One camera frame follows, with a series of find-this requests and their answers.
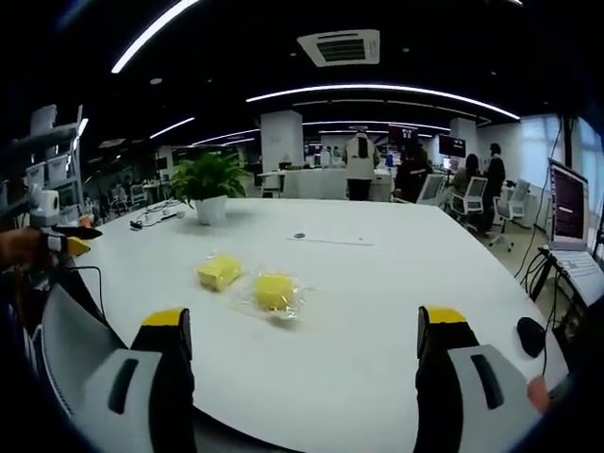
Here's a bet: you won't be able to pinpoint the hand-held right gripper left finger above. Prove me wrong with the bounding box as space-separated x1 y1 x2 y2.
70 307 197 453

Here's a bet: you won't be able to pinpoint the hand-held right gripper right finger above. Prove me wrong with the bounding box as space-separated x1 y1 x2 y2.
412 305 548 453

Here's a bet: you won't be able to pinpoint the yellow rectangular silicone block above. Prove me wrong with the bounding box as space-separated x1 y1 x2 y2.
194 253 243 294

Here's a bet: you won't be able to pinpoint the yellow rounded silicone block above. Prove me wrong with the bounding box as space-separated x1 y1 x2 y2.
230 268 318 327

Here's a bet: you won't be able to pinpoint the person's left hand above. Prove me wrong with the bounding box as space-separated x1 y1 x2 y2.
0 228 49 268

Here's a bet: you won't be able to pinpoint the person's right hand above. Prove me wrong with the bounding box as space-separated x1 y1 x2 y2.
527 376 552 412

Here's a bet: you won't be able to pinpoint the metal shelf with storage boxes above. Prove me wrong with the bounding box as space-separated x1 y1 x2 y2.
8 104 90 224

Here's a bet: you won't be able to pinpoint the black computer mouse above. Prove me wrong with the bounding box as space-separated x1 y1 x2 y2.
515 316 547 360

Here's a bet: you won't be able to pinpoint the green plant in white pot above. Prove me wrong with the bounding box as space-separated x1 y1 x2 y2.
168 150 252 227

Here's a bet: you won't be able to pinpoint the white office chair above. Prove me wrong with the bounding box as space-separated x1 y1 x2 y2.
449 176 489 219
416 173 447 207
488 177 532 252

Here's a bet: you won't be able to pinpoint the open laptop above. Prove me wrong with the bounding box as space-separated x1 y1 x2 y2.
545 158 604 306

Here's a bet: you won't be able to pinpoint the white counter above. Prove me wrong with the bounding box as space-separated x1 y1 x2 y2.
281 167 351 200

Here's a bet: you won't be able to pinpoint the ceiling air conditioner vent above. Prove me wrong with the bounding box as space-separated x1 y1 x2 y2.
296 28 381 69

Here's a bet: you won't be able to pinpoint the thin black cable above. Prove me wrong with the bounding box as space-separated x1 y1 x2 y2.
59 265 109 325

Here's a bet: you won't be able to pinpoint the cables on table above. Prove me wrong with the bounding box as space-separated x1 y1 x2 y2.
128 205 188 232

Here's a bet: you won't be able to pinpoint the black mouse cable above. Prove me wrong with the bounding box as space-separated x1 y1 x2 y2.
540 320 558 381

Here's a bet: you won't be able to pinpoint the black cables under laptop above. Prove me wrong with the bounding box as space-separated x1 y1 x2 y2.
512 247 575 327

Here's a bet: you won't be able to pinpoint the wall screen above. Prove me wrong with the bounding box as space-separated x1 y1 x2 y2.
437 134 467 158

